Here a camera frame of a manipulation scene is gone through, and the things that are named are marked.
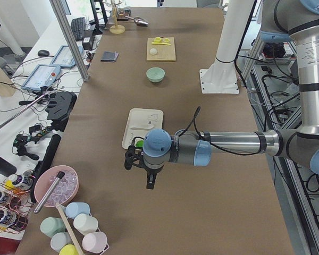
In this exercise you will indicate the cream rabbit tray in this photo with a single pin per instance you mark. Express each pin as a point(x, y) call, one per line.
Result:
point(141, 116)

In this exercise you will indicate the black keyboard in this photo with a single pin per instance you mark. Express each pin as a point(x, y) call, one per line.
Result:
point(78, 26)

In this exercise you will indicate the copper wire bottle rack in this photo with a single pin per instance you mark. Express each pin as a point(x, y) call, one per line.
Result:
point(15, 203)

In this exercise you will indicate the white ceramic spoon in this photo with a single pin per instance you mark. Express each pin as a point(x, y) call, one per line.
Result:
point(142, 127)

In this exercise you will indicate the metal scoop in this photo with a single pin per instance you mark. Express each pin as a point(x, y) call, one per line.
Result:
point(139, 21)

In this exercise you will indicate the blue cup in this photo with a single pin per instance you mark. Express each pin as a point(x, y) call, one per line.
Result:
point(75, 208)

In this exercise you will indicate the lemon slice stack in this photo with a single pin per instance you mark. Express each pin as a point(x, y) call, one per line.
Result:
point(157, 40)

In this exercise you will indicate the black plastic bracket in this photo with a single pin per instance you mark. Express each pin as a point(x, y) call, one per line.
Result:
point(59, 107)

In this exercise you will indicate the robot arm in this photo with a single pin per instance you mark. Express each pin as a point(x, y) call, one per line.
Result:
point(295, 20)

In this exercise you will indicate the mint green bowl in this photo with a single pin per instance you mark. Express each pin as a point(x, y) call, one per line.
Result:
point(155, 74)

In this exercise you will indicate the yellow plastic knife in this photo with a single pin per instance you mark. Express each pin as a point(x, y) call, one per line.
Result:
point(160, 43)

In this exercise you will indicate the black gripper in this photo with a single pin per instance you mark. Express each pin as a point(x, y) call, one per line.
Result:
point(151, 171)

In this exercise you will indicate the black computer mouse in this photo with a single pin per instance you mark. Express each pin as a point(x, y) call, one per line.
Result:
point(43, 53)

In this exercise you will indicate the grey folded cloth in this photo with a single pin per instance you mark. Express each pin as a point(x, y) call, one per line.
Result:
point(109, 56)

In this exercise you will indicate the yellow cup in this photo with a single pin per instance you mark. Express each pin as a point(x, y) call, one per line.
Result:
point(68, 249)

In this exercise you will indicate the teach pendant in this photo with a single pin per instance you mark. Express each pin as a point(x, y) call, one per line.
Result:
point(42, 76)
point(63, 58)

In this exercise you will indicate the white cup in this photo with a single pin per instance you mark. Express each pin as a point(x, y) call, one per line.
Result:
point(85, 224)

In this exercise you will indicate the metal muddler rod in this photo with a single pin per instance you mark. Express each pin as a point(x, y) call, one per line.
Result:
point(48, 192)

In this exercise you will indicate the green lime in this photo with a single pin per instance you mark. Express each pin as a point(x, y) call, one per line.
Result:
point(139, 143)

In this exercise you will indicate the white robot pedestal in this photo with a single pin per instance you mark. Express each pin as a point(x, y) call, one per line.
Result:
point(221, 76)

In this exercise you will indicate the aluminium frame post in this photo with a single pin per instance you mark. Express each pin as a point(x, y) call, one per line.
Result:
point(59, 12)

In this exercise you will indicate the bamboo cutting board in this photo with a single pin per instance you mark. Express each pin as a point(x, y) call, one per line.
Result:
point(165, 53)

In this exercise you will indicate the near teach pendant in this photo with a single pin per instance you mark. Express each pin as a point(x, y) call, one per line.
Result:
point(42, 76)

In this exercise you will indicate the wooden mug tree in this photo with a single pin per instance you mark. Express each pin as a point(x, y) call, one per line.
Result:
point(116, 28)

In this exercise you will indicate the grey cup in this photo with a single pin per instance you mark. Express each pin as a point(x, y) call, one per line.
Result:
point(59, 240)

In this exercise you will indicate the green cup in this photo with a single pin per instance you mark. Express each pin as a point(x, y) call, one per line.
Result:
point(51, 226)

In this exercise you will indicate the pink cup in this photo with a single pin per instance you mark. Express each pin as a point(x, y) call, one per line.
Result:
point(95, 242)

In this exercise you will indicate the pink bowl with ice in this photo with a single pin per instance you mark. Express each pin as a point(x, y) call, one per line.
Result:
point(65, 190)

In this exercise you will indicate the far teach pendant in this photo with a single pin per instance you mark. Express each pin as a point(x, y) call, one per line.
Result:
point(63, 58)

